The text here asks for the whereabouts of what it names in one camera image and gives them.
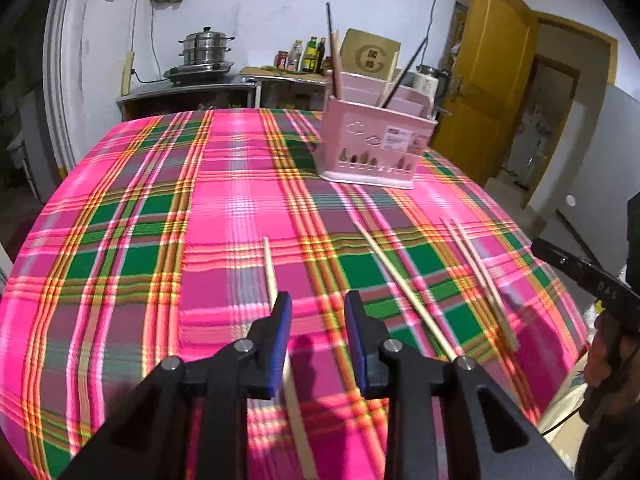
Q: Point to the low metal stove cabinet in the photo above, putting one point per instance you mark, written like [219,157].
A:
[166,98]

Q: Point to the green oil bottle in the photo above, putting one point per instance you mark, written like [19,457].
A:
[310,55]

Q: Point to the gold paper gift bag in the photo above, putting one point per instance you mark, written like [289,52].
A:
[368,54]

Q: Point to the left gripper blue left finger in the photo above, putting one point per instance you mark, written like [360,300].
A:
[261,367]

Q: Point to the red lidded jar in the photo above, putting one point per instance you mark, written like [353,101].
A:
[281,60]

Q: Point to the stainless steel steamer pot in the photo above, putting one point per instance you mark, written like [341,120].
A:
[205,47]

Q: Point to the clear plastic bottle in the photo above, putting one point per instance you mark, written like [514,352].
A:
[294,56]

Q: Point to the wooden cutting board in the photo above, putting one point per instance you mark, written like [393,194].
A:
[272,73]

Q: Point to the pink plaid tablecloth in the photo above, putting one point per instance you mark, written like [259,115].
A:
[155,245]

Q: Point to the black chopstick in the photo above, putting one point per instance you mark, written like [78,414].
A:
[330,25]
[416,53]

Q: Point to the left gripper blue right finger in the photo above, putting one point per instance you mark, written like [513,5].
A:
[369,346]

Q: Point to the yellow power strip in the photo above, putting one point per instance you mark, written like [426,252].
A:
[127,73]

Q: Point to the black induction cooker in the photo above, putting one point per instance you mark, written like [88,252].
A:
[198,73]

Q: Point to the yellow wooden door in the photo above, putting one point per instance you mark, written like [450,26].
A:
[487,85]

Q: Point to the metal kitchen shelf rack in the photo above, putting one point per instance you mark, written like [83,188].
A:
[290,90]

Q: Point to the person right hand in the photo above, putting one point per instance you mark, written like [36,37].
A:
[598,368]

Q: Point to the white electric kettle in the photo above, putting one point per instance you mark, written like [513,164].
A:
[431,82]

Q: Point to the dark soy sauce bottle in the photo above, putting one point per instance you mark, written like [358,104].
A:
[321,53]

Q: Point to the pink plastic utensil caddy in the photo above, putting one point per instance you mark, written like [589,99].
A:
[362,143]

